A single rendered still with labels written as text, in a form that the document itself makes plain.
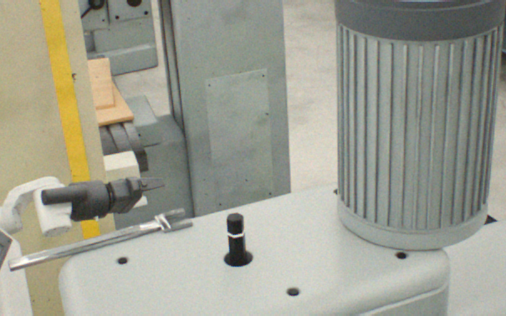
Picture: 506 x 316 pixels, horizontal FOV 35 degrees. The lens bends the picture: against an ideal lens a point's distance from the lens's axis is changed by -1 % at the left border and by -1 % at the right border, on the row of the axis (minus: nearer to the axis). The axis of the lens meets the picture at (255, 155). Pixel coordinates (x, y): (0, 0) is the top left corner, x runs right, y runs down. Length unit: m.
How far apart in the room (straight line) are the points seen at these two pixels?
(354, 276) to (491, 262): 0.32
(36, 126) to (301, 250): 1.83
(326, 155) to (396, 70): 4.29
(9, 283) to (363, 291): 0.72
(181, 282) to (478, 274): 0.45
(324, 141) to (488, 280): 4.20
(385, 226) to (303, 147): 4.29
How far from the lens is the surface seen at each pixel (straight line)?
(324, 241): 1.05
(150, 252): 1.05
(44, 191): 1.75
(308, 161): 5.12
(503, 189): 4.91
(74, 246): 1.08
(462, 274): 1.22
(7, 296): 1.46
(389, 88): 0.93
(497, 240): 1.30
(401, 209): 1.00
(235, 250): 1.00
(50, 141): 2.79
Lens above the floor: 2.48
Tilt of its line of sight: 28 degrees down
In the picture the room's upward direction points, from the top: 4 degrees counter-clockwise
